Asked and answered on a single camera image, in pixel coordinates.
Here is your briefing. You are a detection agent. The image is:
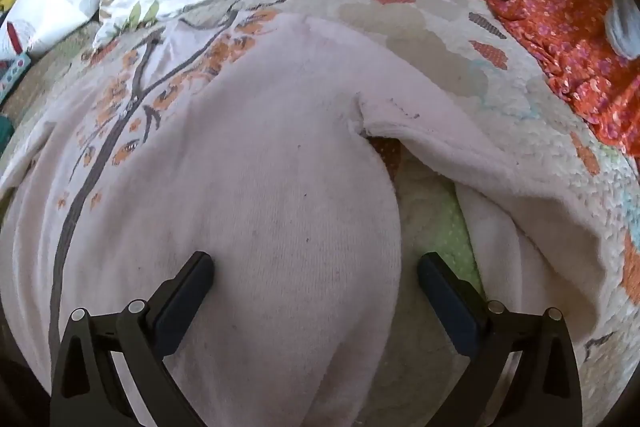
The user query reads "cream heart-patterned quilt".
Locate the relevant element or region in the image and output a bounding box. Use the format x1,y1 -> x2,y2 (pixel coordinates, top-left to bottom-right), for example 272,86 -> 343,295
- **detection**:
0,0 -> 640,427

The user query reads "pale pink embroidered sweater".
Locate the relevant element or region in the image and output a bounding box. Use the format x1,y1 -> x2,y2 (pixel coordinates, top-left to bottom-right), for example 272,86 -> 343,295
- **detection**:
0,11 -> 608,427

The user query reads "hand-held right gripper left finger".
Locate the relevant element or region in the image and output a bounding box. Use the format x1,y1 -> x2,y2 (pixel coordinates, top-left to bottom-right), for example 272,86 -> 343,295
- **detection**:
49,251 -> 216,427

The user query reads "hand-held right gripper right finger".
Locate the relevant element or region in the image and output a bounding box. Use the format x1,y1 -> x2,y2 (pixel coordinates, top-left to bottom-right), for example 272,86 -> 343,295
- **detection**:
418,252 -> 584,427

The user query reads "grey fuzzy cloth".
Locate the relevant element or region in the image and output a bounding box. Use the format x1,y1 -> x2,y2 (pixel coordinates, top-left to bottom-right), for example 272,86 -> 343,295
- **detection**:
602,0 -> 640,62

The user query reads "teal box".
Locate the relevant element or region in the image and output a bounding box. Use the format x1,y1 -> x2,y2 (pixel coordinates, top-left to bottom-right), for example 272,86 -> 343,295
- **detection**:
0,114 -> 16,158

